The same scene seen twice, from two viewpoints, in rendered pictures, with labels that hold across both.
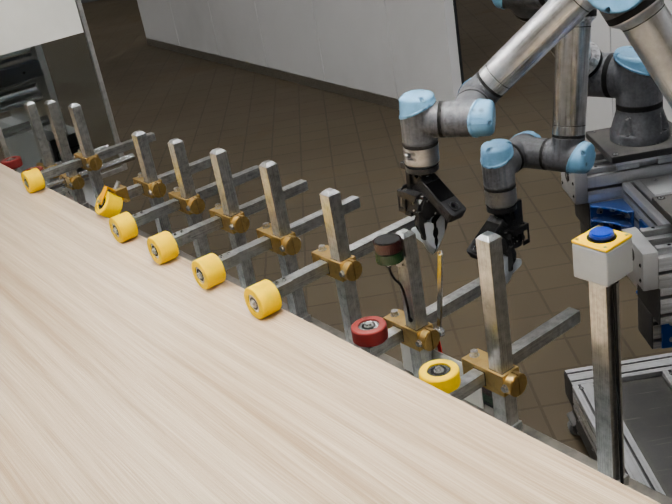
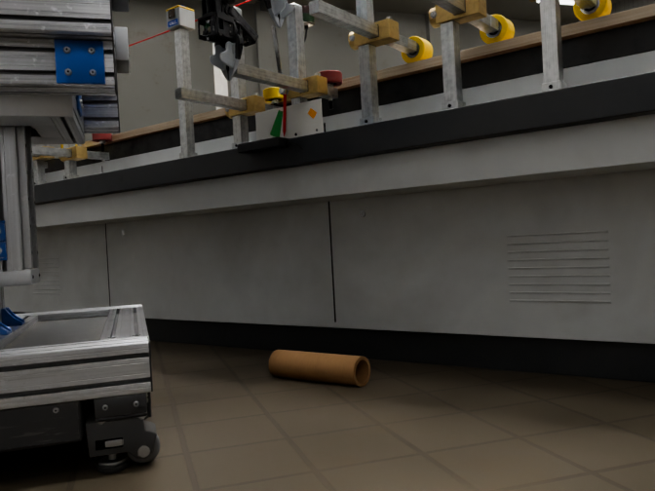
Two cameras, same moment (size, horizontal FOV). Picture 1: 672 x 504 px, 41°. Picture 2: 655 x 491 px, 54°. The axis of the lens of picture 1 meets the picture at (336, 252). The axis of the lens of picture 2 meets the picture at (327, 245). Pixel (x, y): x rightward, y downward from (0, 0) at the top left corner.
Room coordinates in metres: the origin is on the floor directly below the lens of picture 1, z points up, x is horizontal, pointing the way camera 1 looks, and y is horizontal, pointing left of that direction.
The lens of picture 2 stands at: (3.56, -0.71, 0.39)
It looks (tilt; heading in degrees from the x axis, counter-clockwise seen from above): 1 degrees down; 161
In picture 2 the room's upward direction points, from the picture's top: 3 degrees counter-clockwise
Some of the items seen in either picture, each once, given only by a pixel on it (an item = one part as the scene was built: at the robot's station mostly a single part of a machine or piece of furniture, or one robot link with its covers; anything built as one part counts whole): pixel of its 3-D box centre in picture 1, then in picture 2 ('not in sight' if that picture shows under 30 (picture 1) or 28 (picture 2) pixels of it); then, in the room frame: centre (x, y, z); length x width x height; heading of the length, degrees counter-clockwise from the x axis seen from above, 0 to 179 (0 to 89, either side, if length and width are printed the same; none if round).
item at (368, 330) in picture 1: (371, 345); (329, 90); (1.71, -0.04, 0.85); 0.08 x 0.08 x 0.11
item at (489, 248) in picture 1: (498, 341); (238, 81); (1.52, -0.29, 0.92); 0.03 x 0.03 x 0.48; 34
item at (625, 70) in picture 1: (635, 74); not in sight; (2.20, -0.84, 1.20); 0.13 x 0.12 x 0.14; 45
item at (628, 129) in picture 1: (639, 118); not in sight; (2.20, -0.84, 1.09); 0.15 x 0.15 x 0.10
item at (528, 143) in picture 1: (526, 151); not in sight; (2.01, -0.49, 1.12); 0.11 x 0.11 x 0.08; 45
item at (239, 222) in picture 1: (229, 219); not in sight; (2.37, 0.28, 0.95); 0.13 x 0.06 x 0.05; 34
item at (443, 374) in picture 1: (441, 391); (275, 105); (1.48, -0.16, 0.85); 0.08 x 0.08 x 0.11
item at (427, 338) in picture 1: (410, 331); (305, 89); (1.75, -0.13, 0.85); 0.13 x 0.06 x 0.05; 34
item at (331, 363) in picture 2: not in sight; (318, 366); (1.86, -0.18, 0.04); 0.30 x 0.08 x 0.08; 34
